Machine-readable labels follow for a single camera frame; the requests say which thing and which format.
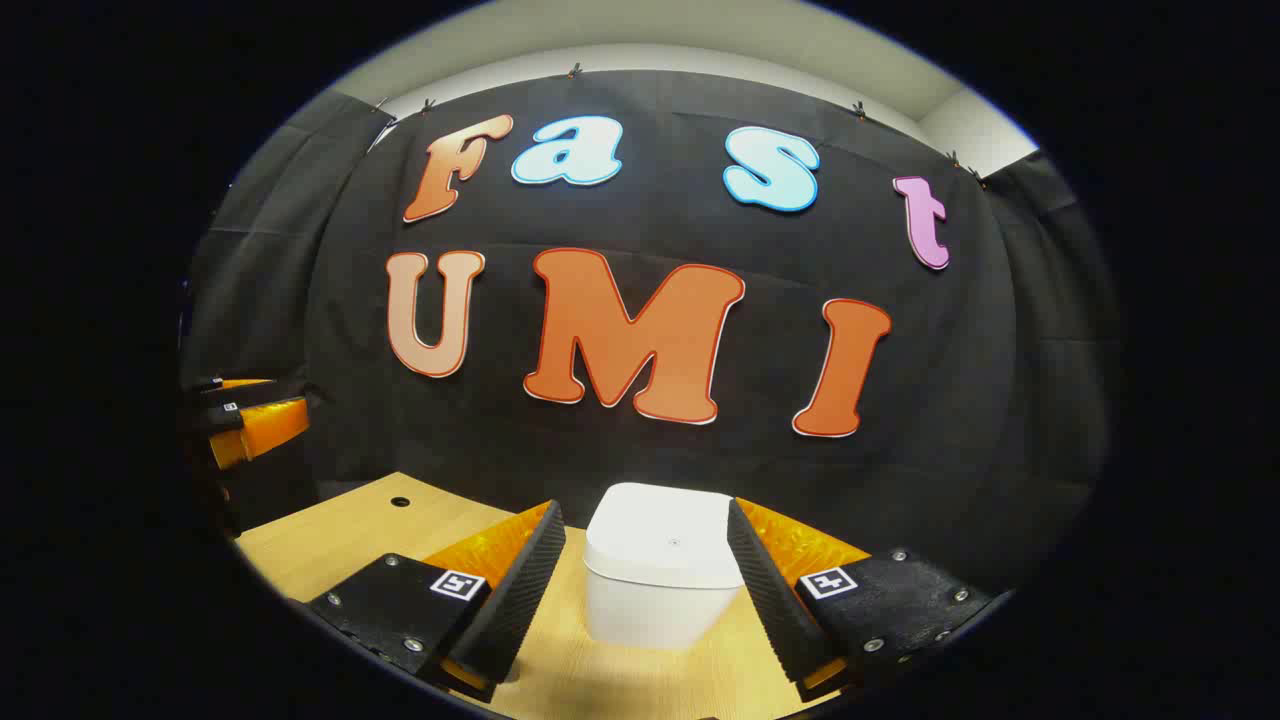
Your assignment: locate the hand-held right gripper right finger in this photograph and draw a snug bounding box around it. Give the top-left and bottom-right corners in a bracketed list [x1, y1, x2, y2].
[726, 497, 1001, 703]

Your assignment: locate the black backdrop cloth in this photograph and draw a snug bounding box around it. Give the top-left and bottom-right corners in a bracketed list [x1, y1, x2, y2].
[180, 68, 1111, 601]

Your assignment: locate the white desktop garbage bin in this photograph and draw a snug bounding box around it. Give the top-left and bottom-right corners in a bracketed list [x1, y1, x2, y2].
[583, 482, 746, 651]

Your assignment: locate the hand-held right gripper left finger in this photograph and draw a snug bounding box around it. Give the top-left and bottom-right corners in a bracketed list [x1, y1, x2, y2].
[305, 500, 568, 704]

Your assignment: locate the wooden desktop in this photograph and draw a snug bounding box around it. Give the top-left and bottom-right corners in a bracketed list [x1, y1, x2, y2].
[235, 472, 846, 720]

